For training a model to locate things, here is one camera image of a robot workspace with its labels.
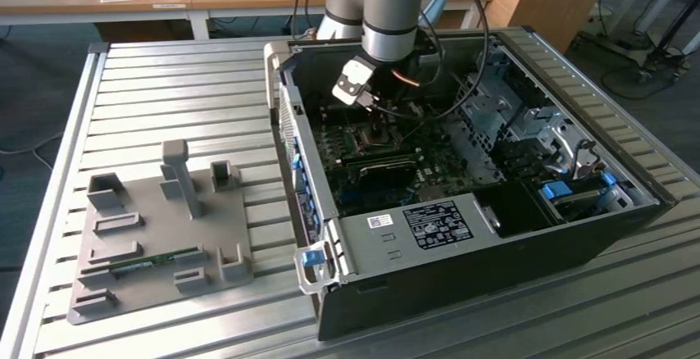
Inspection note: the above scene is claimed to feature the metal locking lever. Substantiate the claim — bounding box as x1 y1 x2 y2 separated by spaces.
400 124 424 147

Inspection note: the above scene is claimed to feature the silver CPU plate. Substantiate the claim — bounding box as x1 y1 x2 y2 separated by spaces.
364 128 396 148

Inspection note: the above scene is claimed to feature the CPU socket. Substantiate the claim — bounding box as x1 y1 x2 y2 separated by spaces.
348 120 405 153

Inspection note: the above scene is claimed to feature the black RAM slot row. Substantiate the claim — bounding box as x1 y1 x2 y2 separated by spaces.
343 150 425 170

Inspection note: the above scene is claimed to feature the green motherboard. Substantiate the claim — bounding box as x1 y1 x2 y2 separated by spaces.
309 103 496 217

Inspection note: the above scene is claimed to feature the metal drive cage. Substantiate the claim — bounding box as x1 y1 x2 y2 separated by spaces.
445 43 581 184

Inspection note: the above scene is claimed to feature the black graphics card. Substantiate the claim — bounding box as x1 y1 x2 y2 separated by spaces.
347 157 420 194

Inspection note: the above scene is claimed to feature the blue disk carrier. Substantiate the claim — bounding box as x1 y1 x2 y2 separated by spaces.
539 181 575 203

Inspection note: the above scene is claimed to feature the silver power supply unit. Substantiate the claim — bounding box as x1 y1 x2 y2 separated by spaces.
327 193 503 284

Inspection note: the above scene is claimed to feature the wooden cabinet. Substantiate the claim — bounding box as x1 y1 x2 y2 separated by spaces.
507 0 624 53

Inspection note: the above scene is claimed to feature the black PC case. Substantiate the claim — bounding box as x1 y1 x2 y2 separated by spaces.
263 25 685 342

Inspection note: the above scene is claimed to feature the grey parts rack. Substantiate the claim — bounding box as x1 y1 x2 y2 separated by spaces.
64 139 259 327

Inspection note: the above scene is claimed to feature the green RAM stick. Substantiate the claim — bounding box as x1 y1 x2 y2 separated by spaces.
107 247 199 273

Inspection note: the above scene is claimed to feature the copper coloured cable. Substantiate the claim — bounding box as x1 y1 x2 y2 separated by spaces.
391 69 421 89

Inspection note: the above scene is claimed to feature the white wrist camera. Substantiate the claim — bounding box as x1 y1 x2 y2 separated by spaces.
331 58 379 107

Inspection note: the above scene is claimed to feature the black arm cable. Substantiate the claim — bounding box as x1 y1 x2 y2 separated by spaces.
417 0 491 120

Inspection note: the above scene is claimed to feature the black cable bundle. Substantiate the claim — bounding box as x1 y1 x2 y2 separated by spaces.
565 137 605 182

